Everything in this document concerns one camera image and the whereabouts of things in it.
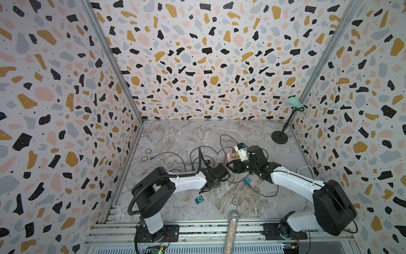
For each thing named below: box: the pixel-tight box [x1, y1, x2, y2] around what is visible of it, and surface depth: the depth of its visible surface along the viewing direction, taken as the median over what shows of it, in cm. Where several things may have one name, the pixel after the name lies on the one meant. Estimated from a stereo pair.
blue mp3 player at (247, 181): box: [242, 177, 252, 186], surface depth 93 cm
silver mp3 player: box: [230, 198, 239, 208], surface depth 85 cm
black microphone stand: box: [271, 106, 305, 145], surface depth 113 cm
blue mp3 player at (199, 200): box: [194, 195, 204, 205], surface depth 85 cm
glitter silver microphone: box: [223, 211, 241, 254], surface depth 73 cm
